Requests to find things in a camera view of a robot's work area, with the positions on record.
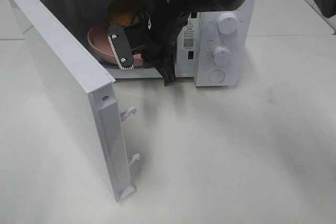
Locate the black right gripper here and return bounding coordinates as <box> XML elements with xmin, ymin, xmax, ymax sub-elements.
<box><xmin>108</xmin><ymin>0</ymin><xmax>217</xmax><ymax>86</ymax></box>

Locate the pink round plate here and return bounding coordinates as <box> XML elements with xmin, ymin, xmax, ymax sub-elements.
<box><xmin>87</xmin><ymin>23</ymin><xmax>143</xmax><ymax>67</ymax></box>

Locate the toy burger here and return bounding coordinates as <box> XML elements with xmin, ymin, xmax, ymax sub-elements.
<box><xmin>106</xmin><ymin>0</ymin><xmax>141</xmax><ymax>26</ymax></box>

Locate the white microwave door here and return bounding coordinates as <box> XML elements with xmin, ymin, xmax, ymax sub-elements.
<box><xmin>9</xmin><ymin>0</ymin><xmax>140</xmax><ymax>202</ymax></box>

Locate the round door release button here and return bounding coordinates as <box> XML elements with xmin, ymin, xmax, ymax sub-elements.
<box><xmin>209</xmin><ymin>70</ymin><xmax>225</xmax><ymax>83</ymax></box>

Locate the white microwave oven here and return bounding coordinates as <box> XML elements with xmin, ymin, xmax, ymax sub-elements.
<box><xmin>40</xmin><ymin>0</ymin><xmax>254</xmax><ymax>87</ymax></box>

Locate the white lower timer knob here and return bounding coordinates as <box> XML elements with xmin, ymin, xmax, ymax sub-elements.
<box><xmin>212</xmin><ymin>46</ymin><xmax>232</xmax><ymax>65</ymax></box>

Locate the white upper power knob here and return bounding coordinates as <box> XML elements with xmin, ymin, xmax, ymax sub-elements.
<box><xmin>216</xmin><ymin>12</ymin><xmax>238</xmax><ymax>35</ymax></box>

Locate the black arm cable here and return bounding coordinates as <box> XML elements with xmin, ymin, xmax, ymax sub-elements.
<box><xmin>130</xmin><ymin>0</ymin><xmax>153</xmax><ymax>25</ymax></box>

